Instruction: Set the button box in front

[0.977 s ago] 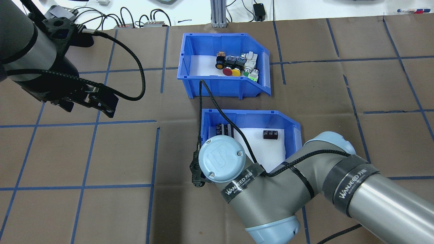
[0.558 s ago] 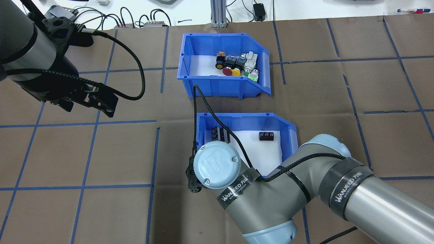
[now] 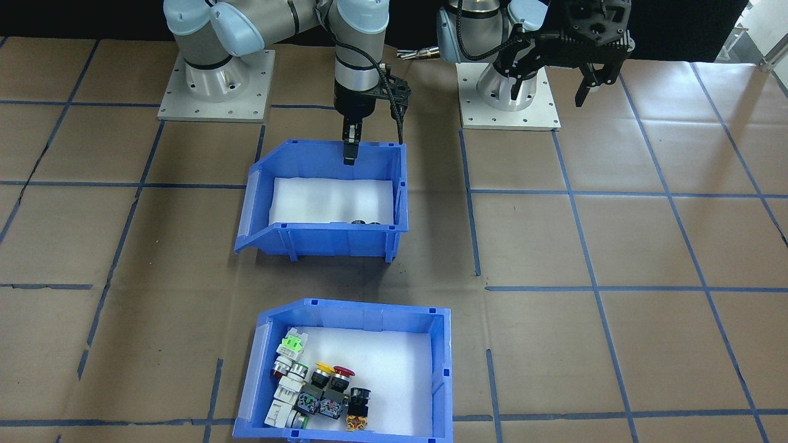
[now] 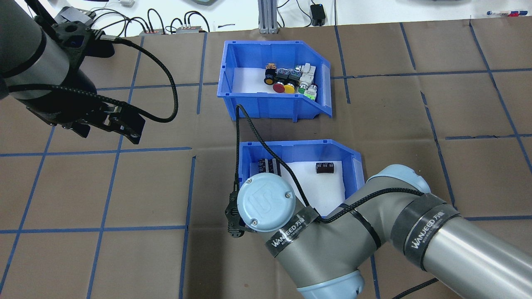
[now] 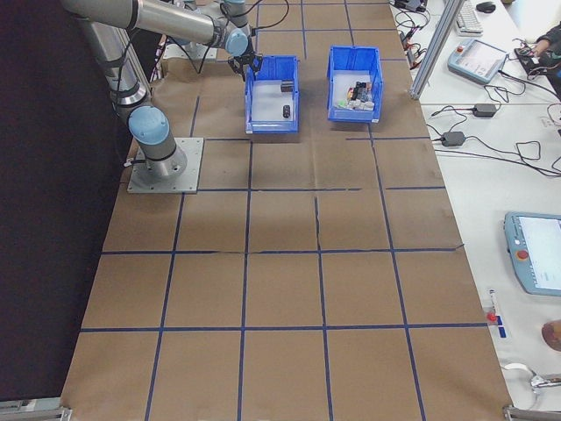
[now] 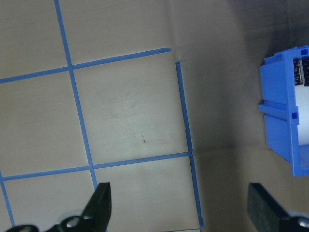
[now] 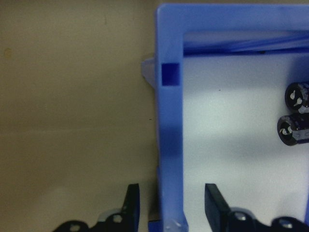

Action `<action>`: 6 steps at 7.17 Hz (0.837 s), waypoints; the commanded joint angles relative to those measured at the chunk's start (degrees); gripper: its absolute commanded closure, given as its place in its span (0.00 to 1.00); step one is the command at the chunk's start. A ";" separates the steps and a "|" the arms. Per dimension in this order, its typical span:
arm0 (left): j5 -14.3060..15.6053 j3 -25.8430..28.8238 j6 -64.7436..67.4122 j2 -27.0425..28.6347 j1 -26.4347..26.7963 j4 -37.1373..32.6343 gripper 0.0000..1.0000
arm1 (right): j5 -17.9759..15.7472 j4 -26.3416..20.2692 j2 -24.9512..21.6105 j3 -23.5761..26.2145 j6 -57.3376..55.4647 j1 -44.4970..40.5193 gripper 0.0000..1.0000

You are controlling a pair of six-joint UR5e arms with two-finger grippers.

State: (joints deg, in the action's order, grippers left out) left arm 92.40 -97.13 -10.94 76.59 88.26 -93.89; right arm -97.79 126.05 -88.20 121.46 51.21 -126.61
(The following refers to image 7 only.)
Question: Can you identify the white foam under capacitors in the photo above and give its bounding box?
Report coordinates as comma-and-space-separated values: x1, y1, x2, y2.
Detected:
181, 52, 309, 232

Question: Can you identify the blue bin with capacitors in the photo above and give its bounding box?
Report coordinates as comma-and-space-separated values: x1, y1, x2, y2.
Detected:
140, 2, 309, 232

